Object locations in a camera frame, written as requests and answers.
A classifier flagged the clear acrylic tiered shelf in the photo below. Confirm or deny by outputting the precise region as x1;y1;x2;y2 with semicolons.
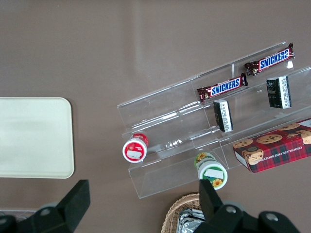
116;41;311;200

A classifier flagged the cream plastic tray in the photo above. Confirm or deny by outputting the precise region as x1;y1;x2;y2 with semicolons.
0;97;75;180

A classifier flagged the green sunflower yogurt cup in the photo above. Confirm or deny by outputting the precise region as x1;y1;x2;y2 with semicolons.
193;152;229;190

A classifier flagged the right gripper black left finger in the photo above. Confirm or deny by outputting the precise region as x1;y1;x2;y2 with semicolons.
0;179;91;233

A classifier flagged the red tartan cookie box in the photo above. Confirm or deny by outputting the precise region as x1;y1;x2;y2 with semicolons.
232;118;311;174

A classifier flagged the small black chocolate box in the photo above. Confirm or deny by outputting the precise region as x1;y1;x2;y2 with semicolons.
265;75;292;110
213;99;235;133

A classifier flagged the red strawberry yogurt cup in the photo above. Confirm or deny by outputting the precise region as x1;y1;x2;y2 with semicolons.
121;132;150;164

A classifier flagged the silver foil packet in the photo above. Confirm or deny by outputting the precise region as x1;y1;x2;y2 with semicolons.
177;208;206;233

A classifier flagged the clear acrylic bottle rack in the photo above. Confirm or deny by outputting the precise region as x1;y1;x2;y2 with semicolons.
0;209;37;220

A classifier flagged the Snickers chocolate bar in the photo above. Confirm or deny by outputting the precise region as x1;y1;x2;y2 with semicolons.
243;43;296;77
196;72;249;104

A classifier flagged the light tan wicker basket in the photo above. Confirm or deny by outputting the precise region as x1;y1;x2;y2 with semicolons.
160;192;207;233

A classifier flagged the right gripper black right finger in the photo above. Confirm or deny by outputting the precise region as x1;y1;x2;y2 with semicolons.
191;179;301;233

